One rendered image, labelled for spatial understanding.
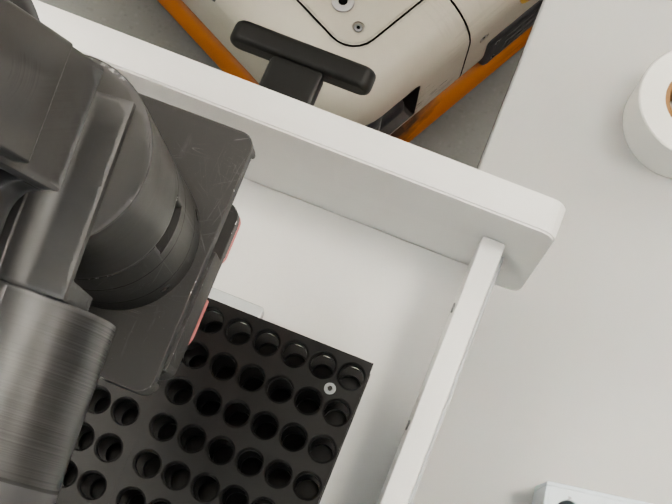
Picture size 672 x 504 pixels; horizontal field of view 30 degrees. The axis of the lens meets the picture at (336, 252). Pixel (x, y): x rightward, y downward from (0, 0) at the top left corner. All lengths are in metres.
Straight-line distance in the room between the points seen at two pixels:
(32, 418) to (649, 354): 0.47
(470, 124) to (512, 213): 1.02
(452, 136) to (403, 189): 1.00
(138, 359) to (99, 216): 0.11
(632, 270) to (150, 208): 0.44
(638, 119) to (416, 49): 0.60
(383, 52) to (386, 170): 0.74
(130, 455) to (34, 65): 0.30
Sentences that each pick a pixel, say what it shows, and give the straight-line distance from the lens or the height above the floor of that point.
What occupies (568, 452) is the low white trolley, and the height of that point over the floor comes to 0.76.
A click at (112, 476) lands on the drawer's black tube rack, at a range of 0.58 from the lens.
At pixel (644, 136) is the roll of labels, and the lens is 0.76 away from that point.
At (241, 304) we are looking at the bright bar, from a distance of 0.64.
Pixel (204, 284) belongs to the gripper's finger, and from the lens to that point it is 0.46.
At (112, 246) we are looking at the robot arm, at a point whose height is 1.12.
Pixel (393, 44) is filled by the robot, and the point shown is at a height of 0.28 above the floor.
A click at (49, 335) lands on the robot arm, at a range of 0.35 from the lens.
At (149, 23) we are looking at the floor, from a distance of 1.65.
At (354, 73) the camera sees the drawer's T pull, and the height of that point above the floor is 0.91.
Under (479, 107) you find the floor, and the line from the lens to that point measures 1.61.
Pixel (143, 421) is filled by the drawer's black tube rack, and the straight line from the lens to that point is 0.59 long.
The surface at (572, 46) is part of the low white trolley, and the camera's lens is 0.81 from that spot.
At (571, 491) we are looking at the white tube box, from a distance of 0.69.
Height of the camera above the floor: 1.48
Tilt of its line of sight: 74 degrees down
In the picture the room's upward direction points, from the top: 5 degrees clockwise
